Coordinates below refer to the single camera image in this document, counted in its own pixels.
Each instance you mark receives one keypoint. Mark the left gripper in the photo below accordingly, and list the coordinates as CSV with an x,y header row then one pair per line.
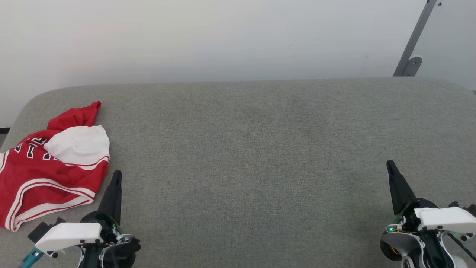
x,y
115,249

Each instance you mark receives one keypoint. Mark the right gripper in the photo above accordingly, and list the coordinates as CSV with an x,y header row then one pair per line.
x,y
412,242

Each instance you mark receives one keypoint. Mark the red white basketball jersey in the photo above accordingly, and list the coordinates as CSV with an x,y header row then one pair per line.
x,y
48,178

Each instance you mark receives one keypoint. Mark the grey fabric sofa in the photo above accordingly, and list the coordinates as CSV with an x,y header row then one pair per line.
x,y
245,156

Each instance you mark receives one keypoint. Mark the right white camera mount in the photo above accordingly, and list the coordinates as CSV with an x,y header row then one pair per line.
x,y
446,219

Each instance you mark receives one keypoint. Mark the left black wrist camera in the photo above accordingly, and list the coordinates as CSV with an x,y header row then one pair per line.
x,y
40,230

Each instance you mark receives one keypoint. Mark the black frame strip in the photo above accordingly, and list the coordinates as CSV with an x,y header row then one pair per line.
x,y
4,130

